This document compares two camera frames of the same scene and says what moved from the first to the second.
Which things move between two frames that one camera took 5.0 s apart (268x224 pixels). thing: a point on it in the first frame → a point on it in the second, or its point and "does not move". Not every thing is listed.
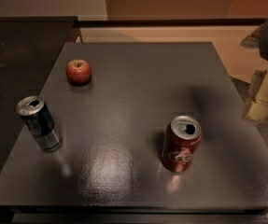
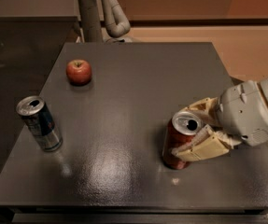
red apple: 78,72 does not move
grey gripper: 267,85 → 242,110
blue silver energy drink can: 35,110 does not move
